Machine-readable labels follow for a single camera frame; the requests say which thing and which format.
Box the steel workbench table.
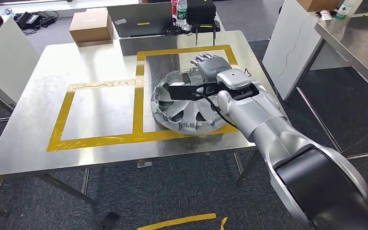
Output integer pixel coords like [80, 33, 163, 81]
[0, 30, 288, 219]

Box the grey plastic wheel hubcap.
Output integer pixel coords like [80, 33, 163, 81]
[150, 66, 235, 136]

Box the clear bottle green label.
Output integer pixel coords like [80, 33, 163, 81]
[334, 0, 364, 20]
[176, 0, 188, 28]

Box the yellow tape on workbench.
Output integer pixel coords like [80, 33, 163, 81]
[46, 44, 240, 152]

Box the grey laptop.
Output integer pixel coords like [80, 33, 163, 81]
[106, 2, 175, 39]

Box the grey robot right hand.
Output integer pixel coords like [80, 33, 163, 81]
[190, 53, 232, 82]

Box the black pronged device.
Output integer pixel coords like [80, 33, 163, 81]
[190, 20, 221, 46]

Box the black power adapter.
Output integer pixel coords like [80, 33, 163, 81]
[39, 16, 58, 28]
[15, 12, 42, 30]

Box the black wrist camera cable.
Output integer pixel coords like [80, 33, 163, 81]
[195, 92, 240, 130]

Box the steel table white panel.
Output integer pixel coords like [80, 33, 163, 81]
[0, 14, 41, 125]
[262, 0, 368, 160]

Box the brown cardboard box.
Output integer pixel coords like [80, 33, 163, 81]
[69, 10, 114, 47]
[297, 0, 340, 12]

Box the yellow floor tape square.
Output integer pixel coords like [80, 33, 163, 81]
[136, 213, 229, 230]

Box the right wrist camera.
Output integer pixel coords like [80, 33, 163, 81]
[167, 81, 226, 102]

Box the black case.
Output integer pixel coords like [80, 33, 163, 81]
[186, 0, 217, 23]

